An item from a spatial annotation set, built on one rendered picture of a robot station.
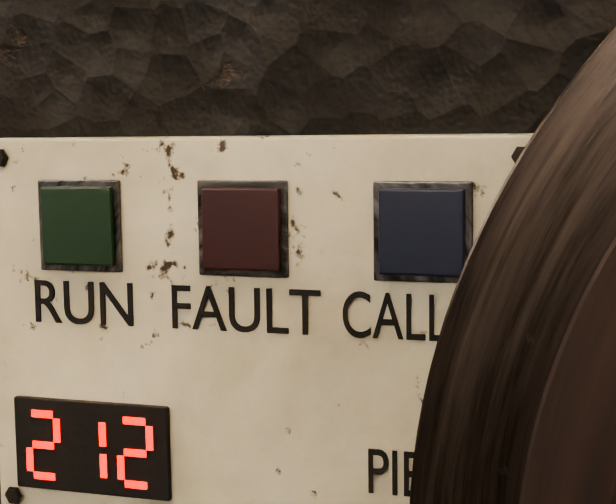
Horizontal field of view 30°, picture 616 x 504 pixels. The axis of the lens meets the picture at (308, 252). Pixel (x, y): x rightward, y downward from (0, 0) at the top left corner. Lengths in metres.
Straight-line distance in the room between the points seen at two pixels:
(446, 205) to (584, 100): 0.15
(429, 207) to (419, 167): 0.02
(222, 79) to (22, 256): 0.13
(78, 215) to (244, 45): 0.11
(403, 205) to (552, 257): 0.15
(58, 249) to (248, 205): 0.10
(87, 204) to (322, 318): 0.12
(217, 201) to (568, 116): 0.21
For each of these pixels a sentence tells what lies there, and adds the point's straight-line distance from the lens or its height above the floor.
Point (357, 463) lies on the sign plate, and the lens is 0.51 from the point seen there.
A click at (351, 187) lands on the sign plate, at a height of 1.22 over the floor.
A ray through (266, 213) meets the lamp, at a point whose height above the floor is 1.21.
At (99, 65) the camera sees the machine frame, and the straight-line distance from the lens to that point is 0.56.
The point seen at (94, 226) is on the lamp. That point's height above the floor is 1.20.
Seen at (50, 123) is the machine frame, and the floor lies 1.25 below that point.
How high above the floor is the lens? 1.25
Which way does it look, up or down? 6 degrees down
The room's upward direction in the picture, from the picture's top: 1 degrees counter-clockwise
